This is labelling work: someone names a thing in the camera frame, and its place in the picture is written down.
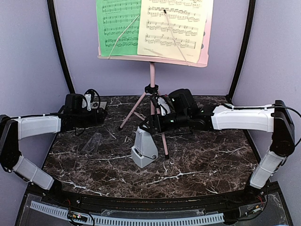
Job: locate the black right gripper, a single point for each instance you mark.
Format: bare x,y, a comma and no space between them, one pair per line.
155,118

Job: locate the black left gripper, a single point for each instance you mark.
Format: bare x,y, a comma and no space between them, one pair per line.
100,119

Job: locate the white metronome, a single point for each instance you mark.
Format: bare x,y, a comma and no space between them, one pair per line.
144,150

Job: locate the clear metronome front cover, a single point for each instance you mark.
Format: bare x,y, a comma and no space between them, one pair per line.
92,145

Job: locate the yellow paper sheet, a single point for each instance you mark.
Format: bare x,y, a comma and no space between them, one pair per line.
173,28

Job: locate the green paper sheet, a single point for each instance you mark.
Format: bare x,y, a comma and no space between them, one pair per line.
118,26

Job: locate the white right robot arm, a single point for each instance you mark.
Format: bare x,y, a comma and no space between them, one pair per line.
274,118

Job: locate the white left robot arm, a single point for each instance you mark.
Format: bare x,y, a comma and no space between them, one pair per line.
14,129

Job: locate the floral patterned coaster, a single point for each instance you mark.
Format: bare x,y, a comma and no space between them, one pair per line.
96,105

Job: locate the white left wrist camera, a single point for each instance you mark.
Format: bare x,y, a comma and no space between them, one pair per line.
90,96

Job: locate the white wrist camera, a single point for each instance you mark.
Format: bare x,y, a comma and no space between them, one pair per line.
90,96
160,103

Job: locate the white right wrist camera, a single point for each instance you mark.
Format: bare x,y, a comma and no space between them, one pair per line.
160,103

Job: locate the black left frame post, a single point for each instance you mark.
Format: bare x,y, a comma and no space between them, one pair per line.
59,46

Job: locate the black frame post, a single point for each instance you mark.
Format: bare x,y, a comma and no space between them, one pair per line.
243,50
59,46

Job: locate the black front rail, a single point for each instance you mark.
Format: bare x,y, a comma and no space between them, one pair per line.
96,204

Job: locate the grey cable duct strip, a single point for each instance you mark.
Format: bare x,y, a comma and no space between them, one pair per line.
130,218

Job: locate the black right frame post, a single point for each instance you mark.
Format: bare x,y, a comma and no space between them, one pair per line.
243,50

